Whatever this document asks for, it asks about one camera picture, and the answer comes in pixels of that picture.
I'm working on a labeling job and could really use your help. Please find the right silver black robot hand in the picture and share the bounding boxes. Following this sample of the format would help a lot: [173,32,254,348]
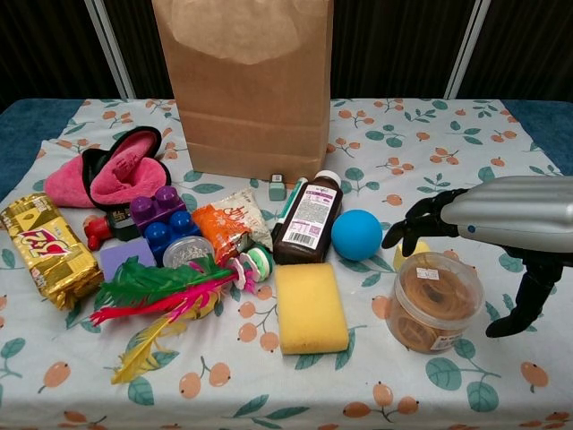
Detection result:
[381,175,573,340]

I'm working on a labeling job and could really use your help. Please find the rubber band tub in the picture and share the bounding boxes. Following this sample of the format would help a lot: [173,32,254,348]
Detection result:
[385,251,487,355]

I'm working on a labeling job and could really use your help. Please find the blue ball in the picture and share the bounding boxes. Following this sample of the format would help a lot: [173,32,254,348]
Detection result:
[330,209,385,262]

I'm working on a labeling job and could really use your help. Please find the green white marker pen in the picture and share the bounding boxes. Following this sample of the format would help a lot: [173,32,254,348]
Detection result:
[270,176,310,238]

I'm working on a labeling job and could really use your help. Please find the brown paper bag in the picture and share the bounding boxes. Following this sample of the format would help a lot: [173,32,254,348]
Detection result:
[150,0,336,185]

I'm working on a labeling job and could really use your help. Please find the orange snack packet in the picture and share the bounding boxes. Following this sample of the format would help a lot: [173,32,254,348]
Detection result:
[192,187,274,265]

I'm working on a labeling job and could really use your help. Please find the gold foil snack package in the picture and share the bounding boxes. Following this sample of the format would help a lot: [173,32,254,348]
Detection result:
[0,192,105,312]

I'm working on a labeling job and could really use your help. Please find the yellow foam cube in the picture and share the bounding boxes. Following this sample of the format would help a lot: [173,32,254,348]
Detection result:
[392,239,432,271]

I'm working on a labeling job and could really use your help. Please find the black ribbed partition panel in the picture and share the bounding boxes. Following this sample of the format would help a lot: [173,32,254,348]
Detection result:
[0,0,122,102]
[333,0,471,100]
[460,0,573,102]
[105,0,180,100]

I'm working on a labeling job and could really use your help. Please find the brown medicine bottle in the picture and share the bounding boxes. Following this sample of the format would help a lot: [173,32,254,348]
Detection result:
[271,169,345,266]

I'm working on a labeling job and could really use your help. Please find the yellow sponge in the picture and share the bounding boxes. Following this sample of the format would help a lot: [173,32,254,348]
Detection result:
[273,262,350,356]

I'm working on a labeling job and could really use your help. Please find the small green cube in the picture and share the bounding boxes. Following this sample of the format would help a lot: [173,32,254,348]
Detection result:
[267,173,288,202]

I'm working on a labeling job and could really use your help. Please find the floral print tablecloth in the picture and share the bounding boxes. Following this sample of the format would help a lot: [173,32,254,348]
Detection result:
[0,98,573,430]

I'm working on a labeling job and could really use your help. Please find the clear round pin box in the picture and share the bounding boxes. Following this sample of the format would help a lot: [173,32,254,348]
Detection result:
[162,236,214,270]

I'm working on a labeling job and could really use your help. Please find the blue toy building block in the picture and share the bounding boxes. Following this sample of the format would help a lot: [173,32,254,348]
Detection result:
[143,210,201,265]

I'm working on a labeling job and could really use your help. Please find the purple toy building block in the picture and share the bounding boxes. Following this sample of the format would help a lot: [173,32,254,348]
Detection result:
[129,185,189,234]

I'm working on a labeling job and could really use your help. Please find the colourful feather shuttlecock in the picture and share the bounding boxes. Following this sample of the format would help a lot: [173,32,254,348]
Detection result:
[89,248,273,386]

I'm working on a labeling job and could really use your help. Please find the pink plush cloth black trim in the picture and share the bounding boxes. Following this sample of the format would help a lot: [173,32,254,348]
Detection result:
[43,125,172,211]

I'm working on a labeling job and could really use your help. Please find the lilac foam cube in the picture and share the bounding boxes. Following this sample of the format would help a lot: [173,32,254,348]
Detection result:
[98,237,158,283]

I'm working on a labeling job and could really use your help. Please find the aluminium partition frame post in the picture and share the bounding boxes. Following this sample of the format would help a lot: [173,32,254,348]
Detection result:
[84,0,138,100]
[442,0,493,100]

